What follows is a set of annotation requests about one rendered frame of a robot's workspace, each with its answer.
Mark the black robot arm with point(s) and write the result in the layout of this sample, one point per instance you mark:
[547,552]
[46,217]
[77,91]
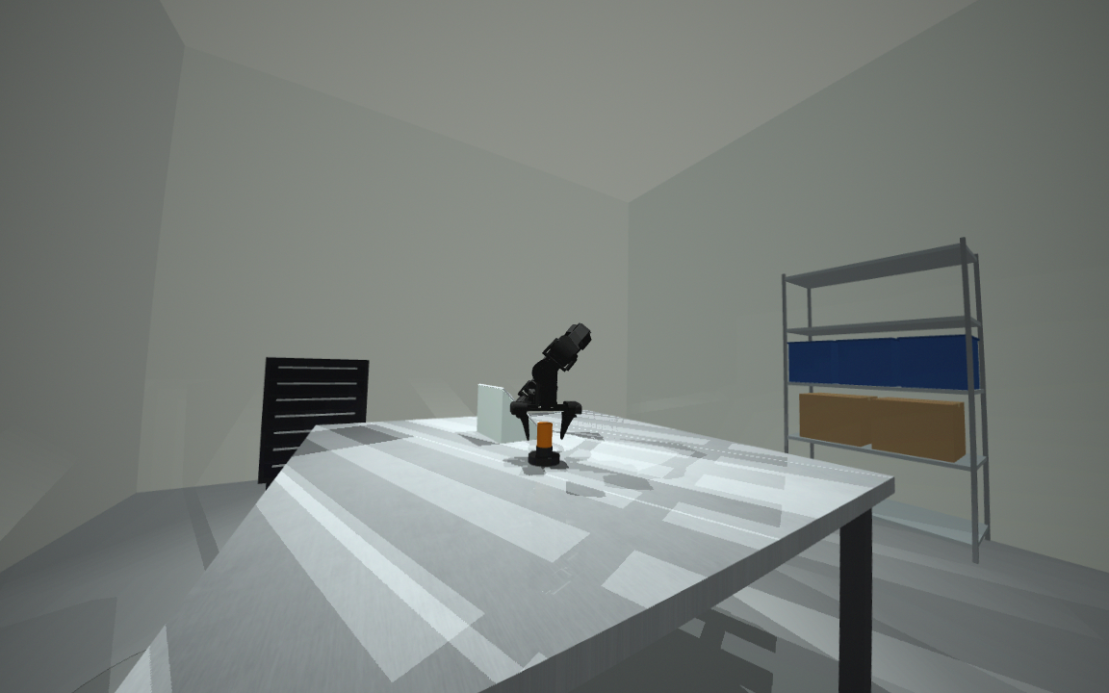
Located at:
[562,351]

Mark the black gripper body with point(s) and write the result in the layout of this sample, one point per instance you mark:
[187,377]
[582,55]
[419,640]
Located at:
[545,397]

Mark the orange knob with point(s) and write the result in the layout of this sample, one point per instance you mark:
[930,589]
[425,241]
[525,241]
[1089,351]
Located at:
[544,435]

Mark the dark grey round pedestal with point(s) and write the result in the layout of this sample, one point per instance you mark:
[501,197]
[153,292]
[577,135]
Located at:
[544,457]

